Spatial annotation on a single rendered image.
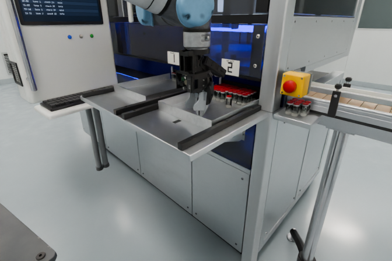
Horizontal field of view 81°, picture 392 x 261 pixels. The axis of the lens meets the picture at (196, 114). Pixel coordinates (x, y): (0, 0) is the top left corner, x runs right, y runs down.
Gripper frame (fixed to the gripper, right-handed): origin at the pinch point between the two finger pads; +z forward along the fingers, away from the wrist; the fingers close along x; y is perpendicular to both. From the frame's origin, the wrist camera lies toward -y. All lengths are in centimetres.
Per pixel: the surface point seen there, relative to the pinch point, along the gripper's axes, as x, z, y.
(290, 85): 18.6, -8.5, -20.6
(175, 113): -10.2, 2.6, 1.9
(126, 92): -42.4, 1.9, 1.9
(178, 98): -19.6, 1.6, -8.0
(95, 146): -100, 54, -1
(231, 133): 10.9, 4.1, -1.8
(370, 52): -24, 28, -484
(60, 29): -89, -23, 9
